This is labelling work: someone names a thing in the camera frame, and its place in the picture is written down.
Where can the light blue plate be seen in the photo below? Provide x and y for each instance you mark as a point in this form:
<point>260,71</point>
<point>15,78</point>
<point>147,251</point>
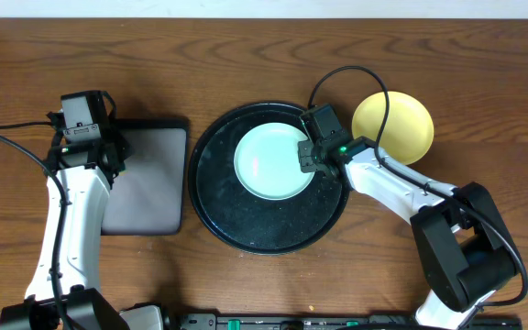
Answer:
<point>266,162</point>

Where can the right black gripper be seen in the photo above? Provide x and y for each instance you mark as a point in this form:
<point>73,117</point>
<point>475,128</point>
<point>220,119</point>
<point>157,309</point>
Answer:
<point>304,148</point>

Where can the black rectangular water tray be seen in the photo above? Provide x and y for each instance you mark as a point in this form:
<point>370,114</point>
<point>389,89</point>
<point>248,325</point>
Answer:
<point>147,197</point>

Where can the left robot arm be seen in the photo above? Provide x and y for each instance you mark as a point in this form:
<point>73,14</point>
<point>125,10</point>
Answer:
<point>65,288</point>

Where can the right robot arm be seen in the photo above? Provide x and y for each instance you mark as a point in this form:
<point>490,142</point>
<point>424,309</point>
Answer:
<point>465,249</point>

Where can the black round tray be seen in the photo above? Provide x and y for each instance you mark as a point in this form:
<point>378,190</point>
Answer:
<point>240,218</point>

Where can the yellow plate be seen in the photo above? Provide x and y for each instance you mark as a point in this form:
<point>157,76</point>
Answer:
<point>409,131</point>

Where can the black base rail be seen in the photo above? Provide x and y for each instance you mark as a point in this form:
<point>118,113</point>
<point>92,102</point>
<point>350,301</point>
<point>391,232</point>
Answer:
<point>153,316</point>

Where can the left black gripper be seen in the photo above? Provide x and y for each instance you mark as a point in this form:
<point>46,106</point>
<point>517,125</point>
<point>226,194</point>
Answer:
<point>116,140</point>

